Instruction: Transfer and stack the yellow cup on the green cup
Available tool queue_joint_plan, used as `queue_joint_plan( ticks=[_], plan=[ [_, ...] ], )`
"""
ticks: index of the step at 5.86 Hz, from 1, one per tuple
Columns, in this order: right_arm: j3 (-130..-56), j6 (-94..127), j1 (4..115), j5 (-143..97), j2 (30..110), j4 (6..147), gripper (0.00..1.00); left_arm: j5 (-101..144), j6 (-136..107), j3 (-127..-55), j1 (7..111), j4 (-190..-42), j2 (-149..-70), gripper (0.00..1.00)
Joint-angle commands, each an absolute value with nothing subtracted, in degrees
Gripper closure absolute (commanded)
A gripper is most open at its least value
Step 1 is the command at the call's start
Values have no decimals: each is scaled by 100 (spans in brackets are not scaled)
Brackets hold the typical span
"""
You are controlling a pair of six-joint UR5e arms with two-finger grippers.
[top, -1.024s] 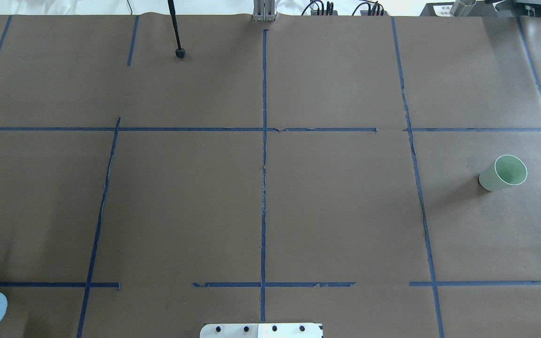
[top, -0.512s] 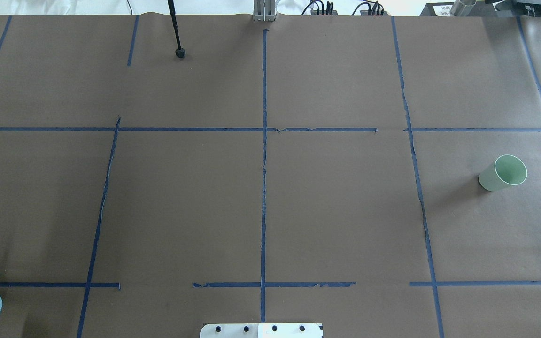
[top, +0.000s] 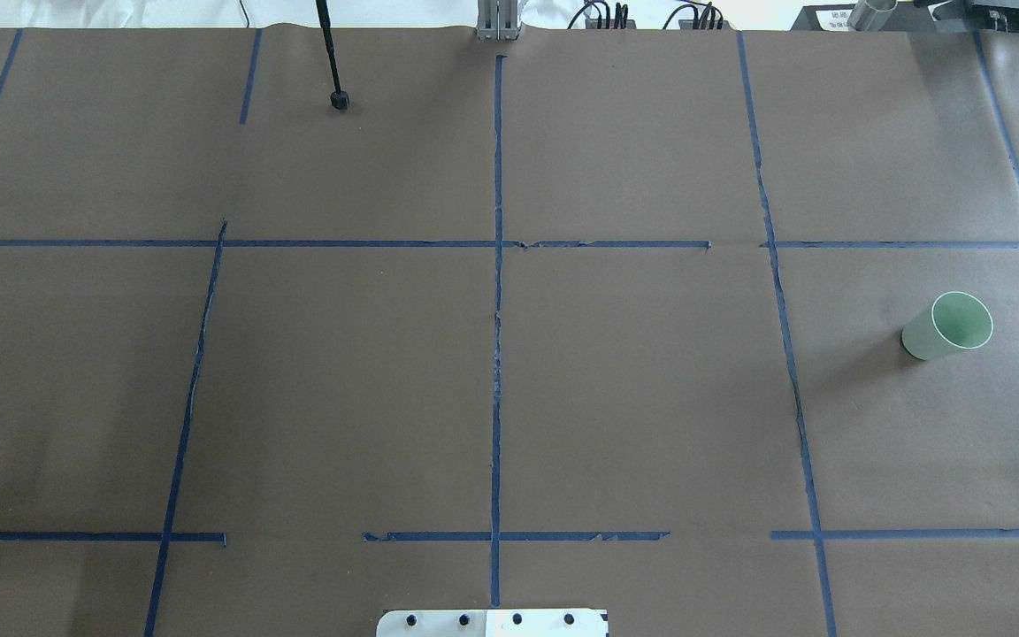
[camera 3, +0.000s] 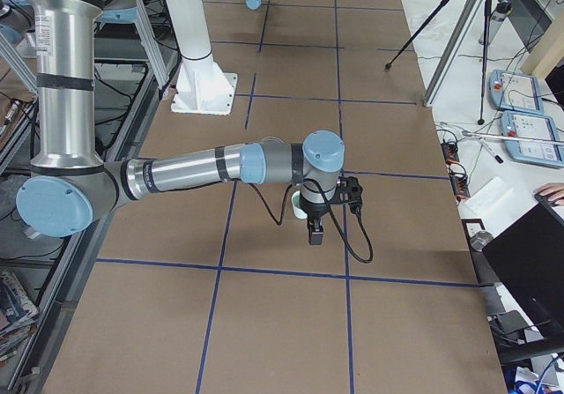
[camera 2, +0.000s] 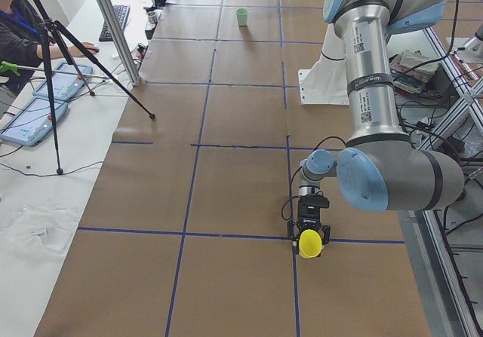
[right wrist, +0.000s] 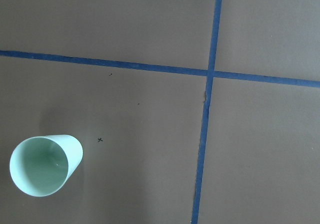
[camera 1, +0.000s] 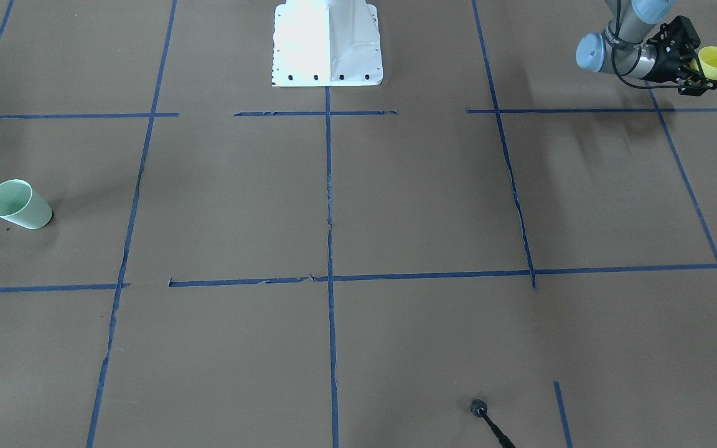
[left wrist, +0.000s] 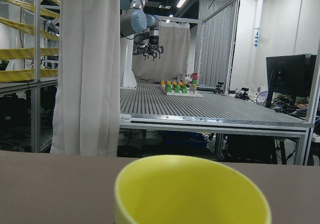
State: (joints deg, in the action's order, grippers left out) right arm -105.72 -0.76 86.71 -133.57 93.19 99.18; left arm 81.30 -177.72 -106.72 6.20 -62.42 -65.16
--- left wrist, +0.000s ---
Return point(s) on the yellow cup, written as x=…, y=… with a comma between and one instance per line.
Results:
x=185, y=189

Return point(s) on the tray of coloured blocks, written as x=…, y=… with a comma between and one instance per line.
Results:
x=184, y=89

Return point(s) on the white curtain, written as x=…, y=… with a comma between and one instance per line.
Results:
x=87, y=105

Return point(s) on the black monitor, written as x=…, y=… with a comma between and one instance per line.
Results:
x=290, y=75

